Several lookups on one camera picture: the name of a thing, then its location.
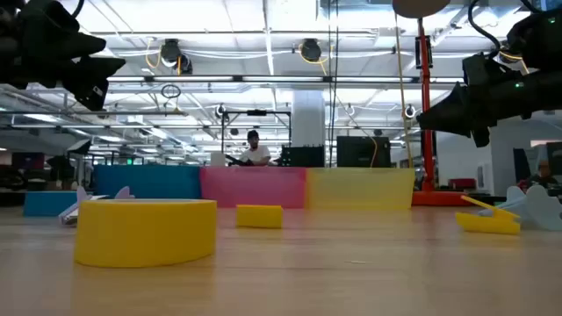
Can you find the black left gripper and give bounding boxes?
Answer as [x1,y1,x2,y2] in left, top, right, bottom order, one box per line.
[17,0,127,87]

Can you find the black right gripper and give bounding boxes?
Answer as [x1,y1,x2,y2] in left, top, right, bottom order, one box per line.
[416,54,544,135]

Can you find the yellow toy piece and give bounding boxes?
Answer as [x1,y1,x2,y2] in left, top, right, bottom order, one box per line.
[455,194,522,235]

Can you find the light blue staple remover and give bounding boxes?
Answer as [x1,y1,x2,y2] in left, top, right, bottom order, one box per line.
[478,184,562,233]

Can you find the yellow tape roll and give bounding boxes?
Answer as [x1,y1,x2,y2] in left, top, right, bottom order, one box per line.
[73,198,218,269]

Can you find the yellow staple remover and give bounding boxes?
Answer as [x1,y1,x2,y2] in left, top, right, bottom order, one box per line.
[235,204,284,230]

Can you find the red metal stand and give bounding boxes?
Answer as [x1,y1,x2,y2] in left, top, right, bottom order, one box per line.
[392,0,472,207]

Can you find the red box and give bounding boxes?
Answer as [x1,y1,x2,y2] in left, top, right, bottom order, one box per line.
[447,177,478,191]

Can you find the black monitor back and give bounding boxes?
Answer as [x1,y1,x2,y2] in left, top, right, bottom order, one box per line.
[336,135,393,169]

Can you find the person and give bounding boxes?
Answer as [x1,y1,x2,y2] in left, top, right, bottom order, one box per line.
[517,160,561,190]
[238,129,272,167]

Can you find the yellow plastic bin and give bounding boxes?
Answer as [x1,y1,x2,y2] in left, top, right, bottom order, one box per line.
[305,167,416,210]

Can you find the blue plastic bin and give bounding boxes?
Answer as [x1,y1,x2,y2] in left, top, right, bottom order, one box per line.
[93,164,203,207]

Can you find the black equipment box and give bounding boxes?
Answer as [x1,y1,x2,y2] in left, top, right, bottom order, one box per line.
[281,145,326,169]

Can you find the pink plastic bin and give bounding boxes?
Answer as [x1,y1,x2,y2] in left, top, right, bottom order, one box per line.
[199,166,307,209]

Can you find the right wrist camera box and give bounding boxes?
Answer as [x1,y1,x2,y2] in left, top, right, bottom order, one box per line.
[472,125,491,148]

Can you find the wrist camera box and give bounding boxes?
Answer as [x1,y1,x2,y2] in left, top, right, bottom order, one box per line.
[74,81,111,111]
[472,125,491,148]

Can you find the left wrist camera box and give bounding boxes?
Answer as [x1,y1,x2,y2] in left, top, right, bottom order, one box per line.
[74,81,111,111]

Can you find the black ceiling cable reel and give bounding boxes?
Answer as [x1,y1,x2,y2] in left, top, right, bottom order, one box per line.
[299,38,324,63]
[159,38,195,76]

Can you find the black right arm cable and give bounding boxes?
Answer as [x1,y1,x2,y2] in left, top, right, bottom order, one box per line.
[466,0,504,52]

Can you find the black hanging cable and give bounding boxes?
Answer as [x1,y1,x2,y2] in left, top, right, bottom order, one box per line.
[328,0,333,168]
[335,0,340,168]

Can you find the black gantry frame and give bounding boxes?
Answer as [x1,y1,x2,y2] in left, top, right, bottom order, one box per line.
[220,109,293,167]

